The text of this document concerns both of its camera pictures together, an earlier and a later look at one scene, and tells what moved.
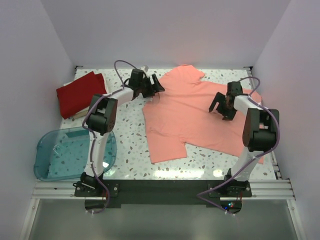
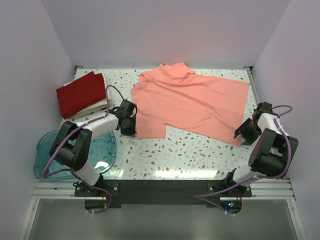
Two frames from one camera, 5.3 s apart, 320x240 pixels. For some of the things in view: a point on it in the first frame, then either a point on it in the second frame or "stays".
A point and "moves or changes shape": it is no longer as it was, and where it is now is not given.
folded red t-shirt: (76, 96) stays
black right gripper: (227, 115) to (248, 139)
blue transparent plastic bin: (61, 154) stays
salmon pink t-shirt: (180, 114) moves or changes shape
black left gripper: (153, 89) to (131, 132)
